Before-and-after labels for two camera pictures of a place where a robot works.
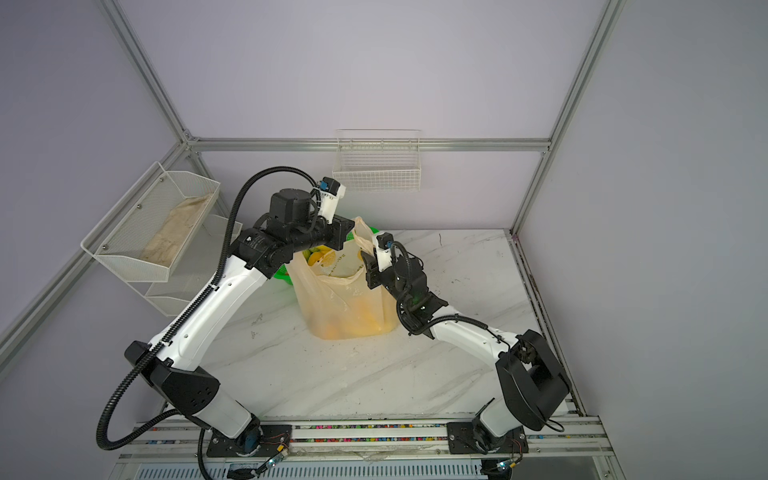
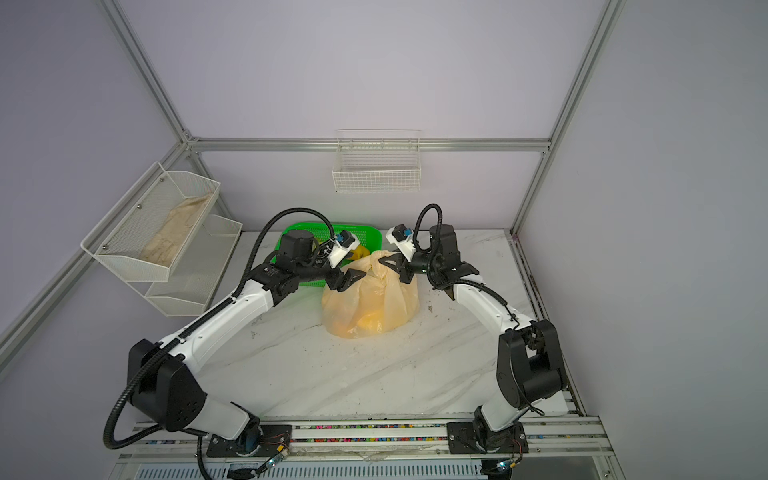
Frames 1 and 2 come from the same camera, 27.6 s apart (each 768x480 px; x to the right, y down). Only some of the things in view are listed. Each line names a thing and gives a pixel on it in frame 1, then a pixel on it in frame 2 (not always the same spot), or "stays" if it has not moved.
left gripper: (340, 228) → (348, 279)
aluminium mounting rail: (568, 440) stays
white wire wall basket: (378, 159) stays
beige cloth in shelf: (168, 240) stays
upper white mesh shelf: (151, 227) stays
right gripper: (372, 272) → (401, 268)
